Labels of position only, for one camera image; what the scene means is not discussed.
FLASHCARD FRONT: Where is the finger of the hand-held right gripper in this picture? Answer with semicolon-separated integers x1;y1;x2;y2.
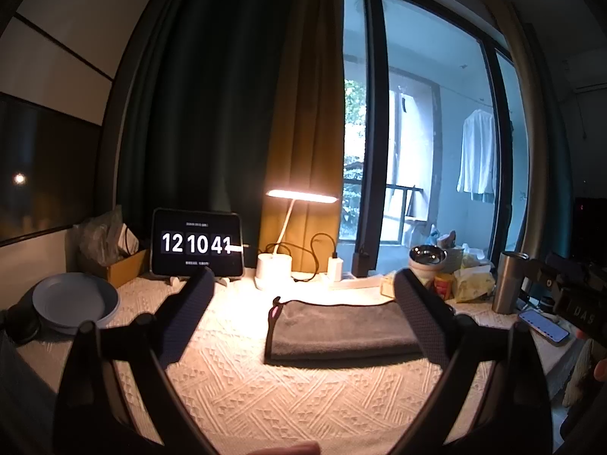
521;284;555;308
524;258;558;279

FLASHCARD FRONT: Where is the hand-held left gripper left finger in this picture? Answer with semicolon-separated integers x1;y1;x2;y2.
52;268;216;455

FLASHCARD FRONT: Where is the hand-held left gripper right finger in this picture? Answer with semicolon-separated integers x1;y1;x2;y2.
393;269;553;455

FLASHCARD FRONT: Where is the grey towel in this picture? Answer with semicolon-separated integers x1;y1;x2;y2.
264;296;424;365

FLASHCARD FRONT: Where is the steel tumbler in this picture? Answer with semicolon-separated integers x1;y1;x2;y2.
492;251;530;314

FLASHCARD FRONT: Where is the white tablet stand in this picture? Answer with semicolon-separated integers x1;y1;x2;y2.
166;274;234;288

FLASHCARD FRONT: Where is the smartphone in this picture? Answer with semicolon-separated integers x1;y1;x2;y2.
518;308;570;345

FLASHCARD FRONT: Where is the white cup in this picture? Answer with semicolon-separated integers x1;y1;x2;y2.
410;262;447;290

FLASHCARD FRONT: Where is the yellow tissue packet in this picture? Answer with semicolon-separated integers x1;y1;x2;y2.
452;252;497;304

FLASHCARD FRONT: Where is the metal bowl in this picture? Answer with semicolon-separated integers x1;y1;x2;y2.
408;245;449;267

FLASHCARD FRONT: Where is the black appliance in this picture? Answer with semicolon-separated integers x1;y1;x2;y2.
570;196;607;266

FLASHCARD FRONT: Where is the white power strip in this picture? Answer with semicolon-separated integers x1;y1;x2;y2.
330;277;397;291

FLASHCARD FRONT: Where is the tablet with clock display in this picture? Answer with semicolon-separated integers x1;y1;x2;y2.
150;208;245;278

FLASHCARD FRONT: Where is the cardboard box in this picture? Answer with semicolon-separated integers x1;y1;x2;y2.
106;248;151;289

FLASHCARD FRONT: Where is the white desk lamp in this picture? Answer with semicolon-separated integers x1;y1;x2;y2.
255;188;340;291

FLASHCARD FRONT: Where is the clear plastic bag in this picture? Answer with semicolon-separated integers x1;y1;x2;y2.
77;205;140;267

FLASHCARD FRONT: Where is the blue plate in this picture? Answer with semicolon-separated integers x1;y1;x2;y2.
31;272;121;335

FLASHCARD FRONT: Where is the white hanging shirt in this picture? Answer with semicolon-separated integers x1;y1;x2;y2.
456;108;497;202

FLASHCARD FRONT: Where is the white knit tablecloth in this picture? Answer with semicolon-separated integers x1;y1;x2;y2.
16;272;584;455

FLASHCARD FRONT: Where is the beige curtain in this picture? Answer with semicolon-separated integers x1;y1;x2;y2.
481;0;572;259

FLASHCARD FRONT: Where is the black round object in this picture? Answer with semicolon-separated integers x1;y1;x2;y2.
1;303;42;345

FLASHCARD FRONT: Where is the white air conditioner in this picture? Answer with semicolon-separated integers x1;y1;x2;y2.
571;75;607;96

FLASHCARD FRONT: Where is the dark green curtain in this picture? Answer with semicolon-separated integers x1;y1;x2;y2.
116;0;345;249

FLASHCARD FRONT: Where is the black cable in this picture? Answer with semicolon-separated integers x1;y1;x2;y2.
258;233;338;282

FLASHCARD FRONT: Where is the black sliding door frame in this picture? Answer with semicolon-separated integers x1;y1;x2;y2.
342;0;517;278

